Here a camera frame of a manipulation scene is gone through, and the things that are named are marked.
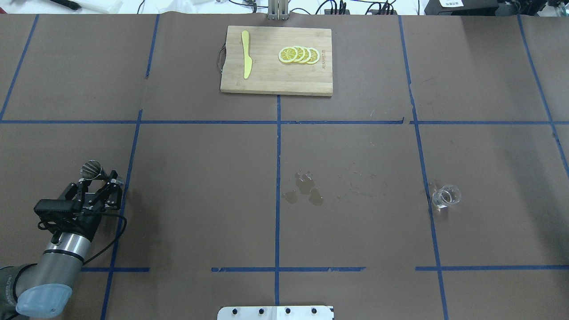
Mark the lemon slice farthest from knife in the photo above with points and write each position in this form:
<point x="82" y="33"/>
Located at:
<point x="314" y="56"/>

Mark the yellow plastic knife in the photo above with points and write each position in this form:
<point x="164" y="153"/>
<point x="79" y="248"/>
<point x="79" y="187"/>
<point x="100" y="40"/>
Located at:
<point x="245" y="37"/>

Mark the lemon slice nearest knife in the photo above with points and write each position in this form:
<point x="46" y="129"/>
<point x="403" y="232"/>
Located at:
<point x="288" y="54"/>

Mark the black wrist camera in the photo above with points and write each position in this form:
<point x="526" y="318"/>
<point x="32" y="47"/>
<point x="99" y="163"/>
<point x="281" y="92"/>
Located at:
<point x="57" y="210"/>

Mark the bamboo cutting board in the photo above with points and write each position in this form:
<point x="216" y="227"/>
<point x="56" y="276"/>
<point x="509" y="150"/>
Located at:
<point x="269" y="75"/>

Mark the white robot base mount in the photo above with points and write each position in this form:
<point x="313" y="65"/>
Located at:
<point x="291" y="312"/>

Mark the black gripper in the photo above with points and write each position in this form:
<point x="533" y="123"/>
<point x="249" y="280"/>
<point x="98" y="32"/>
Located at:
<point x="87" y="221"/>

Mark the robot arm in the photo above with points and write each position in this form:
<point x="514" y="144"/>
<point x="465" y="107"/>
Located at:
<point x="42" y="290"/>

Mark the aluminium frame post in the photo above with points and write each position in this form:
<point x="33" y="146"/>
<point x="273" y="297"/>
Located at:
<point x="278" y="10"/>

